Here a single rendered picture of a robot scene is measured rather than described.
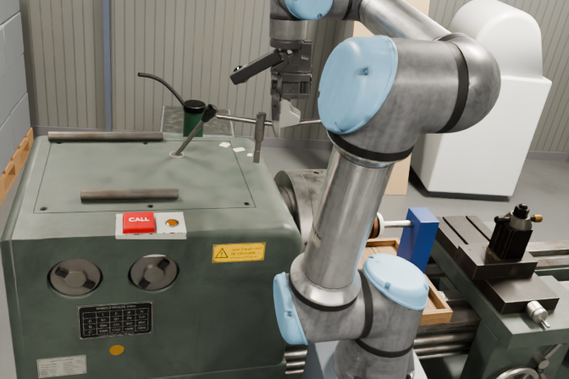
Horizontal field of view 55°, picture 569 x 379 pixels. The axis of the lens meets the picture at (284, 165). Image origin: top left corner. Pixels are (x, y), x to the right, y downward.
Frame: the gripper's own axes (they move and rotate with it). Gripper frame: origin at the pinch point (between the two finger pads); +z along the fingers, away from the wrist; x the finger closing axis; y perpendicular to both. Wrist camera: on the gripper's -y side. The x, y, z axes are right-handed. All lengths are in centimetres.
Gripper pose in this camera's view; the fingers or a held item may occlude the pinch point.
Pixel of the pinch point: (274, 131)
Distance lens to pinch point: 120.6
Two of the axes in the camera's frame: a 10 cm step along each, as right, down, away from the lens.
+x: 0.6, -3.9, 9.2
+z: -0.3, 9.2, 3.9
